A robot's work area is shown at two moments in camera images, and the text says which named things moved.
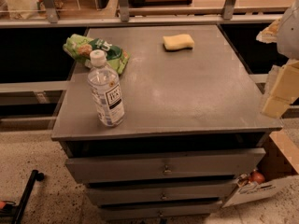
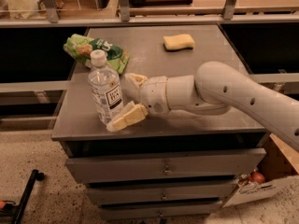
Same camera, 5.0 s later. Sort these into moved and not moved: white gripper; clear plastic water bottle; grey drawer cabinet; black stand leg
Moved: white gripper
Not moved: black stand leg; grey drawer cabinet; clear plastic water bottle
